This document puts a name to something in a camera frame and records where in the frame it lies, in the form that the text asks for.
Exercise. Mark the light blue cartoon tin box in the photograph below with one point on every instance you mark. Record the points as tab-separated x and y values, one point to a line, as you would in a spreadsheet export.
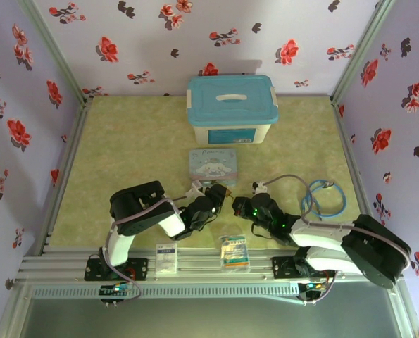
212	165

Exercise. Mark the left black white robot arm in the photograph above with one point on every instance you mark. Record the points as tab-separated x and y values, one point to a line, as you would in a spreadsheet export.
138	207

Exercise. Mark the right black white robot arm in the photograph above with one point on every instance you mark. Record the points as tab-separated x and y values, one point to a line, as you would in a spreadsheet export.
322	232

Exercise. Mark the blue green printed packet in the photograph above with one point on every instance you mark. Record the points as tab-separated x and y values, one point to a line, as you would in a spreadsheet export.
234	253

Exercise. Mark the white packet with blue label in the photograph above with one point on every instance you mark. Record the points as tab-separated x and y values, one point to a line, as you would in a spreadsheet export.
167	258

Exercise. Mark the blue lid plastic storage box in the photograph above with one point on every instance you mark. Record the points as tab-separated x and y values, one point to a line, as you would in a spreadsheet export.
230	102

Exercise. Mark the grey glossy metal panel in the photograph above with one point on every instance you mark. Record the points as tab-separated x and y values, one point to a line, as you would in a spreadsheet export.
209	317

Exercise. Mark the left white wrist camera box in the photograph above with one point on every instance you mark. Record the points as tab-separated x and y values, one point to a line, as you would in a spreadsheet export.
196	188

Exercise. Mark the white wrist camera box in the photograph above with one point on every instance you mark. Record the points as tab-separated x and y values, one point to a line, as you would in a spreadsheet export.
260	186
196	188

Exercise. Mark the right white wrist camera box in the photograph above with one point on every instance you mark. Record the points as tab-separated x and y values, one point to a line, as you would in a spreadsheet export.
260	186

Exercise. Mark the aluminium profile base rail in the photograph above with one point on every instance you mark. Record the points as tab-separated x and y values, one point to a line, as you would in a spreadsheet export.
202	264

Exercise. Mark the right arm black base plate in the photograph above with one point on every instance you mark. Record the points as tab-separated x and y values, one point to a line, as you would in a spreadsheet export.
281	267

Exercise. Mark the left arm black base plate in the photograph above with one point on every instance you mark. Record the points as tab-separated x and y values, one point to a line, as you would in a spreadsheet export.
140	269

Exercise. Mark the aluminium table side rail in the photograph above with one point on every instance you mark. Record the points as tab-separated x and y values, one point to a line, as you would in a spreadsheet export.
346	134
76	134

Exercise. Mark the aluminium frame post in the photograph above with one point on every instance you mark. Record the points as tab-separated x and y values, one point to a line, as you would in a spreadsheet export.
56	49
361	49

